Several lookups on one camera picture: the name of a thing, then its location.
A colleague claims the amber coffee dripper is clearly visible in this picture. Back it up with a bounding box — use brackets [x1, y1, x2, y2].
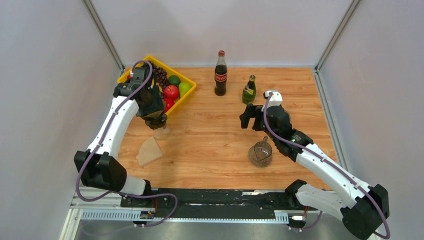
[143, 113, 168, 130]

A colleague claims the brown paper coffee filter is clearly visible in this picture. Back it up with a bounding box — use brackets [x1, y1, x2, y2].
[141, 111, 168, 122]

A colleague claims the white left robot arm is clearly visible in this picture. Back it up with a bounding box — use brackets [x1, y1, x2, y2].
[74, 80, 167, 207]

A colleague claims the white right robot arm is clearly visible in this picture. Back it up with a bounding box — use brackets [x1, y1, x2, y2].
[239, 103, 391, 240]

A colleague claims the green glass bottle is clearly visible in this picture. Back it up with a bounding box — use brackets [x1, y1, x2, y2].
[242, 75, 257, 105]

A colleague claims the red apple lower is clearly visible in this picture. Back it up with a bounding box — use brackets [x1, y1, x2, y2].
[163, 97, 175, 113]

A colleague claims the red apple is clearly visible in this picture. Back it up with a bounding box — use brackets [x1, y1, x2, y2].
[163, 84, 180, 101]
[163, 97, 175, 113]

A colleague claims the red apple upper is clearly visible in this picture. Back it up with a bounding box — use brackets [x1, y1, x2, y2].
[163, 84, 180, 101]

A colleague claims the dark grape bunch upper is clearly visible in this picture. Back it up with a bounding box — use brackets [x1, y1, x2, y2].
[150, 62, 169, 89]

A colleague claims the green lime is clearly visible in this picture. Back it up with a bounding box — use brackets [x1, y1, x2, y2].
[168, 75, 181, 87]

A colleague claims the glass carafe left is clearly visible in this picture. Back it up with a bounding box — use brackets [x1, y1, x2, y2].
[153, 125, 172, 140]

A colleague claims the glass carafe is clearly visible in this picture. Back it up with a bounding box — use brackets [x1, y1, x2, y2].
[153, 125, 172, 140]
[247, 136, 273, 168]

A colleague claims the yellow plastic fruit tray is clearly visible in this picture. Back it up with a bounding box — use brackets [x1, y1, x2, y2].
[112, 56, 197, 119]

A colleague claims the green pear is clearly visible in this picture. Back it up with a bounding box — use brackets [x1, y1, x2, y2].
[178, 82, 192, 98]

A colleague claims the glass carafe right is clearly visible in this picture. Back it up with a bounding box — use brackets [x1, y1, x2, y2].
[247, 136, 273, 168]

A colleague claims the cola glass bottle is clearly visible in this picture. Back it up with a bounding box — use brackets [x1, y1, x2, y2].
[214, 50, 228, 96]

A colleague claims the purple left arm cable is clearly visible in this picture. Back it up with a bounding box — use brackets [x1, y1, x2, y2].
[75, 59, 179, 229]

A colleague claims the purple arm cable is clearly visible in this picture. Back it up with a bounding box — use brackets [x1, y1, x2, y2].
[262, 92, 392, 240]
[75, 59, 179, 229]

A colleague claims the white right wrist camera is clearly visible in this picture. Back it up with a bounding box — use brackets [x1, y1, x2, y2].
[262, 89, 283, 111]

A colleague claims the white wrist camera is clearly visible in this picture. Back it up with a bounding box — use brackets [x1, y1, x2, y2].
[126, 66, 150, 88]
[262, 89, 283, 111]

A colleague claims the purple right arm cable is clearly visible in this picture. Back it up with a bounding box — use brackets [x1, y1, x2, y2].
[262, 92, 392, 240]

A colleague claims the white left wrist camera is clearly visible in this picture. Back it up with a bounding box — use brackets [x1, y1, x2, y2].
[126, 66, 150, 88]

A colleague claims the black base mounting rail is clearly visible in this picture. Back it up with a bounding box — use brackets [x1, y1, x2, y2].
[120, 188, 305, 220]

